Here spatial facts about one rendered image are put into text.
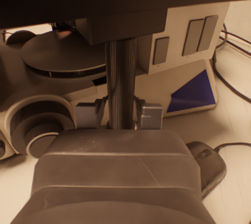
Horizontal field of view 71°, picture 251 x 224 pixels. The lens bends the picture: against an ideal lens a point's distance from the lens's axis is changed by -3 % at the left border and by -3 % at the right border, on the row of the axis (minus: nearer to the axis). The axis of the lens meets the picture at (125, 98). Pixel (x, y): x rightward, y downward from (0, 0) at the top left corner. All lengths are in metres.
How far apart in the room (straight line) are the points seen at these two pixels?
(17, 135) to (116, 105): 0.10
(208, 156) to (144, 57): 0.15
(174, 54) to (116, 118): 0.14
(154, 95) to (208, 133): 0.10
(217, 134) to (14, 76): 0.29
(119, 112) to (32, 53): 0.17
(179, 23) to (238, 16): 0.47
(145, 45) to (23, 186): 0.22
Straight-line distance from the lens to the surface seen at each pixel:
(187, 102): 0.28
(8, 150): 0.26
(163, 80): 0.26
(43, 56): 0.27
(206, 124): 0.30
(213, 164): 0.23
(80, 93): 0.22
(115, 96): 0.15
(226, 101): 0.36
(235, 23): 0.71
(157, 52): 0.24
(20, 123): 0.19
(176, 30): 0.25
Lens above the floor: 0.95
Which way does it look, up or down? 40 degrees down
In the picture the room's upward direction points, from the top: 1 degrees clockwise
